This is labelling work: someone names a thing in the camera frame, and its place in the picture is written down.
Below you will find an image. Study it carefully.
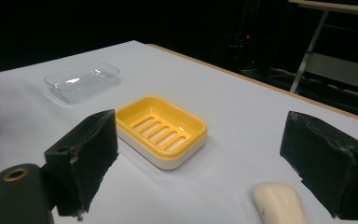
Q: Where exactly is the metal stand with shelf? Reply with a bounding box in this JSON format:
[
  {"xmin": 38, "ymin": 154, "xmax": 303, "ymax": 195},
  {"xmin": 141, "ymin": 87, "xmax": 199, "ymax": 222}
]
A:
[{"xmin": 287, "ymin": 0, "xmax": 358, "ymax": 94}]

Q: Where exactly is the clear plastic lid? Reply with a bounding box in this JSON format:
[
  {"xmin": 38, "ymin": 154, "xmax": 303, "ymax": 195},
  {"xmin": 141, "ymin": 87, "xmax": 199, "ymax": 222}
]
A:
[{"xmin": 43, "ymin": 61, "xmax": 122, "ymax": 105}]

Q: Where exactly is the cream soap bar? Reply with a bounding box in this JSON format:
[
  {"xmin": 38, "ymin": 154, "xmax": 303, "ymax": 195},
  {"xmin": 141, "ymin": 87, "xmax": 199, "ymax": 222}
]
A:
[{"xmin": 252, "ymin": 182, "xmax": 309, "ymax": 224}]

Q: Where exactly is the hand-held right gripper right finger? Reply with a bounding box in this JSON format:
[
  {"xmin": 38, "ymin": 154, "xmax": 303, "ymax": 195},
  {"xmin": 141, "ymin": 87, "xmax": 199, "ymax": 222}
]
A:
[{"xmin": 279, "ymin": 110, "xmax": 358, "ymax": 221}]

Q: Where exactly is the yellow soap dish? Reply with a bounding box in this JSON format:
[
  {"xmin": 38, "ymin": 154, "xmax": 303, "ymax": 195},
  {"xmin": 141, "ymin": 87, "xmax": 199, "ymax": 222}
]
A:
[{"xmin": 116, "ymin": 94, "xmax": 209, "ymax": 171}]

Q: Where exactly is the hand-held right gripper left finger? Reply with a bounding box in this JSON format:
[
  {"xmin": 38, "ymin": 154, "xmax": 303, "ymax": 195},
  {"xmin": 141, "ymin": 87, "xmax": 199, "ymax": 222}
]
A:
[{"xmin": 44, "ymin": 108, "xmax": 119, "ymax": 222}]

